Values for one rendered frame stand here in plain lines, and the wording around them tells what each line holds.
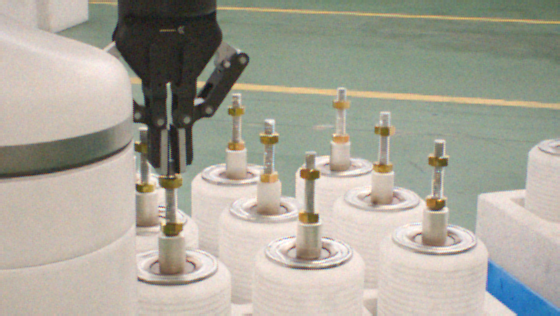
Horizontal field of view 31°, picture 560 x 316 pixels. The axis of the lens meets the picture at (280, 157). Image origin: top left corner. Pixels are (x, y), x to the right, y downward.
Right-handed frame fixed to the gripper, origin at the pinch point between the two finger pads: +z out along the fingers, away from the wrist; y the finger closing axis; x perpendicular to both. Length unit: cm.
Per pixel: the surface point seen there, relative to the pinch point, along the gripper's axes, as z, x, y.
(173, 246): 7.8, 1.0, 0.1
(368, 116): 35, -138, -87
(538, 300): 23, -10, -44
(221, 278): 10.4, 2.8, -3.3
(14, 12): 23, -270, -20
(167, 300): 10.9, 4.3, 1.6
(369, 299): 17.4, -3.8, -20.1
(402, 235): 9.8, 0.1, -21.1
